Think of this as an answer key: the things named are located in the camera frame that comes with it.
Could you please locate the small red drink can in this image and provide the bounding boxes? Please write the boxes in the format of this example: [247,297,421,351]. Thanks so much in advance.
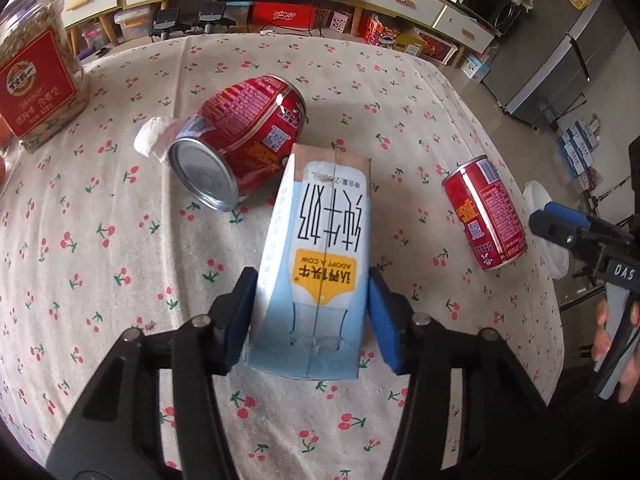
[442,155,527,271]

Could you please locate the white milk carton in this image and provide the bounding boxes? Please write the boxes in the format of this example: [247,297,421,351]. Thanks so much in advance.
[245,144,371,380]

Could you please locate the white tissue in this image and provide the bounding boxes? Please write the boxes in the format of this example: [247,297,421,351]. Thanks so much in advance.
[134,116,180,165]

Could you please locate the large red tin can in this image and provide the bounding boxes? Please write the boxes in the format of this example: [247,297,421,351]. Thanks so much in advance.
[167,74,307,212]

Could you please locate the white trash bin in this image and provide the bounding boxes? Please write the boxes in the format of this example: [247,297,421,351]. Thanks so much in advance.
[522,179,576,281]

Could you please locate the person's right hand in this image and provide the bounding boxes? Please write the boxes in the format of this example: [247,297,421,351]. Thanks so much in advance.
[592,292,639,403]

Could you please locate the grey refrigerator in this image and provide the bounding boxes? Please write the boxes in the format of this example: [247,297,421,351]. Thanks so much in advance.
[483,0,626,128]

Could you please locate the cherry print tablecloth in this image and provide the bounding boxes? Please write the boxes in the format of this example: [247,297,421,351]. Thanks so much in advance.
[1,35,564,463]

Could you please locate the black microwave oven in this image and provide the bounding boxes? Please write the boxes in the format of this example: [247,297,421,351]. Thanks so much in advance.
[458,0,522,37]

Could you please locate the red gift box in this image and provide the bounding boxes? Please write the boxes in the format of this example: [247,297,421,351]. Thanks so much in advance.
[252,1,317,29]

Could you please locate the seed jar with red label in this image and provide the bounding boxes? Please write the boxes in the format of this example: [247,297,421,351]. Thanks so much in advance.
[1,0,89,153]

